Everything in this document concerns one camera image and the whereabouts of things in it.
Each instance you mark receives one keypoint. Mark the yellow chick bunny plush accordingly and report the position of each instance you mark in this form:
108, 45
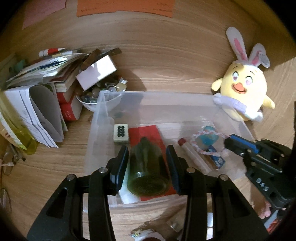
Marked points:
242, 91

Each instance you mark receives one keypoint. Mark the white folded paper leaflet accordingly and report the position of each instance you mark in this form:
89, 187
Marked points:
38, 109

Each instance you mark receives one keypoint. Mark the dark green spray bottle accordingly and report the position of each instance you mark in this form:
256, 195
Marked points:
148, 172

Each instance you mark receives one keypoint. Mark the glass bowl of trinkets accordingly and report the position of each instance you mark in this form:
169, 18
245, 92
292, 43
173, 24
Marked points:
111, 93

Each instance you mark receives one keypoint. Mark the pink paper note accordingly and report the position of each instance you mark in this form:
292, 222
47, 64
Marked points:
36, 11

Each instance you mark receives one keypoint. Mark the dark blue small box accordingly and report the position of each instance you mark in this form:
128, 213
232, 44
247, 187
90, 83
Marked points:
217, 160

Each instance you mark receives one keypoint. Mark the clear plastic storage bin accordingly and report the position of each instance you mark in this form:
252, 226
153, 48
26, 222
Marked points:
176, 115

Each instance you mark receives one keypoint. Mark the pale green tube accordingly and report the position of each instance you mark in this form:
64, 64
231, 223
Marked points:
125, 195

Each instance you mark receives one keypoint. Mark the orange paper note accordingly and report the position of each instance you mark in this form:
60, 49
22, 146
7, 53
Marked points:
163, 8

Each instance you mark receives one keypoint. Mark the blue round container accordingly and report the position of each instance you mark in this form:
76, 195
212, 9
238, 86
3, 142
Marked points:
209, 139

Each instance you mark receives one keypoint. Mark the white tape roll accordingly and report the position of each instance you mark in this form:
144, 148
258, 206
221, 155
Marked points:
149, 234

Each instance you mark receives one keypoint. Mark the yellow-green spray bottle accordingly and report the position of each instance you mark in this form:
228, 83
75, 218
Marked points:
13, 130

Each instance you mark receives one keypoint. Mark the clear red-capped lip tube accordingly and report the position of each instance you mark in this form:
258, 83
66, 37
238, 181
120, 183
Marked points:
195, 157

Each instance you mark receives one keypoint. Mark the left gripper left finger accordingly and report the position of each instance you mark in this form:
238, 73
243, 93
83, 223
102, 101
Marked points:
61, 217

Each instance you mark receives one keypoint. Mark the stack of books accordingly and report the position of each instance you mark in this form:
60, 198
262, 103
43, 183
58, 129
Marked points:
48, 72

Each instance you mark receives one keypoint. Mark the red white marker pen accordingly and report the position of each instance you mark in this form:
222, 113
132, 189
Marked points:
51, 51

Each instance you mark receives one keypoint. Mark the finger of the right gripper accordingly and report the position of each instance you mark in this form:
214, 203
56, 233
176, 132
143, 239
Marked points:
246, 154
244, 143

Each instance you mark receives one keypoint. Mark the small beige pouch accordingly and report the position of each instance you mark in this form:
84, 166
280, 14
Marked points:
176, 222

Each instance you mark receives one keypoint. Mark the small white box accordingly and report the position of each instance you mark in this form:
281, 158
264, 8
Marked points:
96, 72

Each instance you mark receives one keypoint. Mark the white mahjong tile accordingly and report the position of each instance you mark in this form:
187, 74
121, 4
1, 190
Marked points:
120, 133

